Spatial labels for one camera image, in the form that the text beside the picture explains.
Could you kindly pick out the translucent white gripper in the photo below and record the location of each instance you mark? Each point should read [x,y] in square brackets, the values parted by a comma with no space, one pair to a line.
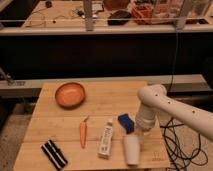
[140,133]

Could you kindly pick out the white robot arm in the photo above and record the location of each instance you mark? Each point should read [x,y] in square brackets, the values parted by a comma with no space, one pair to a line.
[155,97]

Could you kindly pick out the orange ceramic bowl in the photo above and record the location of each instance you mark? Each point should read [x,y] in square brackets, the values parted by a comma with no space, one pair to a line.
[70,95]

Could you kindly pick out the blue sponge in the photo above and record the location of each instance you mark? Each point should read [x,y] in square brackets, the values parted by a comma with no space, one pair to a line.
[126,122]

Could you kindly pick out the white tube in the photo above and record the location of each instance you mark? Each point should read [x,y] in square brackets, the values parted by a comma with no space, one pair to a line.
[105,141]

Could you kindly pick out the orange carrot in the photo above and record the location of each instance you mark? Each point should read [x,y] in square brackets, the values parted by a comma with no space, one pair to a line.
[83,132]

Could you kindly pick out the black white striped block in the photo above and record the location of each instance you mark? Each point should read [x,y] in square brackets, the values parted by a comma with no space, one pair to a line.
[54,154]

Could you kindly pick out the black object on shelf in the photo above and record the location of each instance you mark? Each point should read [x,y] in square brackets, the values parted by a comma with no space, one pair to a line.
[119,17]

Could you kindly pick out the orange crate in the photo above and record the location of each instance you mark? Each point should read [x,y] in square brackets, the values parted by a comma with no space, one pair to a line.
[142,14]

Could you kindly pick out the grey metal post right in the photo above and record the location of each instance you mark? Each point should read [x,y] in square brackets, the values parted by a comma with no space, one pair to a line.
[185,8]

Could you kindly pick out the grey metal post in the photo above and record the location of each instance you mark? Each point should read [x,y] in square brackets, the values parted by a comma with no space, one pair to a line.
[185,8]
[87,4]

